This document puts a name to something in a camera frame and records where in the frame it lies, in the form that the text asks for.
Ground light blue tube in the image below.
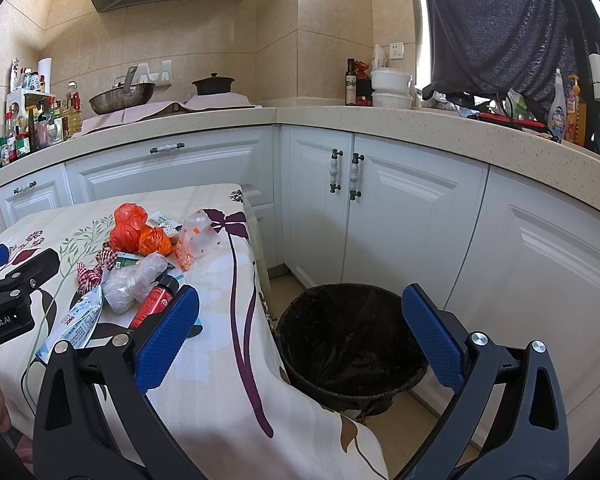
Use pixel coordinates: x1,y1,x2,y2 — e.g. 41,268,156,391
35,285,102,364

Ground clear plastic wrap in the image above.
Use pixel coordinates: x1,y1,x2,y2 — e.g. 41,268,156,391
102,252,169,315

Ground red plastic bag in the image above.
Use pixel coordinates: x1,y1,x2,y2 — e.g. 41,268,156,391
109,203,148,252

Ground orange plastic bag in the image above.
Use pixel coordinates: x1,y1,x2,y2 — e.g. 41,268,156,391
137,224,173,257

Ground red black-capped bottle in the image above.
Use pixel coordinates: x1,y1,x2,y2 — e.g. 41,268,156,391
129,274,180,330

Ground clear orange-print plastic bag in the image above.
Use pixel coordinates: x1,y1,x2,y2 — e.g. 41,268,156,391
174,210,221,272

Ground white green-print tube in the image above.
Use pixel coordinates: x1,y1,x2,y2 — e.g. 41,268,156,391
147,211,182,240

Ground black trash bin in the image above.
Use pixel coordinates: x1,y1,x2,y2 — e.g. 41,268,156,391
274,284,428,419

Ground white condiment rack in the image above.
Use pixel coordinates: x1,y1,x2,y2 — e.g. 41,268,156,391
5,89,57,159

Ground cooking oil bottle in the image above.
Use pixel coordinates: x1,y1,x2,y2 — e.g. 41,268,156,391
66,80,83,138

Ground floral tablecloth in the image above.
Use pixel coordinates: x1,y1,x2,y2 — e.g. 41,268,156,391
0,183,388,479

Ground steel wok pan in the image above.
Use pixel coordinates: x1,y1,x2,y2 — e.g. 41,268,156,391
88,65,156,115

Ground white paper towel roll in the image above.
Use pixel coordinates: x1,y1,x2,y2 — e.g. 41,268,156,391
38,58,53,93

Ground pink stove cover cloth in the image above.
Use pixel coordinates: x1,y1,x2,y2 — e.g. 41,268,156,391
76,92,259,136

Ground black cooking pot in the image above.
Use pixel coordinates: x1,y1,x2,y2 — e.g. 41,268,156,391
193,73,235,96

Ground white spray bottle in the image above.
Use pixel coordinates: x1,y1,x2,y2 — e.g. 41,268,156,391
547,68,567,143

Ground orange soap bottle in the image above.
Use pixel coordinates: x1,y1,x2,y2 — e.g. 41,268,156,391
565,74,586,148

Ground dark oil bottle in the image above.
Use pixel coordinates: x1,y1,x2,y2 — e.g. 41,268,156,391
344,58,358,106

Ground red seasoning package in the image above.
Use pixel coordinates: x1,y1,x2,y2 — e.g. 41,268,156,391
355,61,373,106

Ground white stacked bowls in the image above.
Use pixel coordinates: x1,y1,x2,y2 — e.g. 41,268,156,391
370,67,413,110

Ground dark hanging curtain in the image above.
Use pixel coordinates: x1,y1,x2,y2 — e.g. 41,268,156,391
419,0,600,111

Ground small drawer handle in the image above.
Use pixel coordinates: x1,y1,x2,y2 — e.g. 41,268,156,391
12,181,38,195

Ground white wall power strip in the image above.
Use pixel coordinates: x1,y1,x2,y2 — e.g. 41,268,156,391
132,60,173,87

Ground left cabinet door handle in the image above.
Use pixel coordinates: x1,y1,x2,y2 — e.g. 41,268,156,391
328,148,343,194

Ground cabinet door handle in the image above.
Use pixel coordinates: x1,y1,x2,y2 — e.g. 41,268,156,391
349,152,364,202
328,148,343,194

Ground right cabinet door handle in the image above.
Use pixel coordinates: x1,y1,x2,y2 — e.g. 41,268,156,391
349,152,364,202

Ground white wall socket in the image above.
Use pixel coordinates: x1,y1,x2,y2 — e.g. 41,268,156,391
389,42,405,61

